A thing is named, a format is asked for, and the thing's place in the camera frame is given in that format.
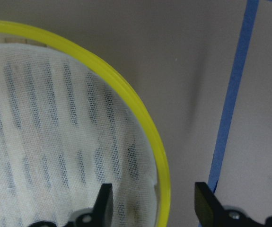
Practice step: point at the yellow steamer basket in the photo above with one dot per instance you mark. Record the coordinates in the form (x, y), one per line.
(69, 123)

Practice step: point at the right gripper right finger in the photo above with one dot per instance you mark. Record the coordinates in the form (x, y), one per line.
(211, 213)

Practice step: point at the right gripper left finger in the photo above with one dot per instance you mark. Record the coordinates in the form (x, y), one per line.
(98, 215)

